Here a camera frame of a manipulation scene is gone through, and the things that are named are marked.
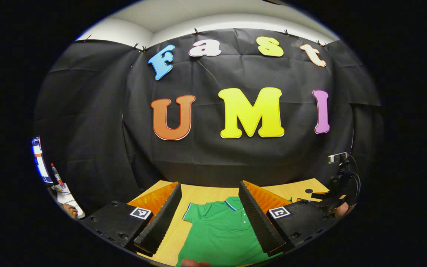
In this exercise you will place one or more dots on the green T-shirt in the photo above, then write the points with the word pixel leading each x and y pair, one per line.
pixel 217 237

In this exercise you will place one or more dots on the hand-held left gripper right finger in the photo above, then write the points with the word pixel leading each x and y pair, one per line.
pixel 258 222

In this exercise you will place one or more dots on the white paper sheets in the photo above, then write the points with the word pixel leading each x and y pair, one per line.
pixel 65 196

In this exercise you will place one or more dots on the white printed banner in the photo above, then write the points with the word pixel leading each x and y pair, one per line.
pixel 40 165

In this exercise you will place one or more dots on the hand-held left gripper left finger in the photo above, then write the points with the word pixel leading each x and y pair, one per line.
pixel 163 218

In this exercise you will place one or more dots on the black backdrop cloth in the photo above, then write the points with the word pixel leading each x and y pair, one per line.
pixel 213 163

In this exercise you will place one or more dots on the red capped bottle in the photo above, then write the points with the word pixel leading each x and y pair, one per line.
pixel 57 176

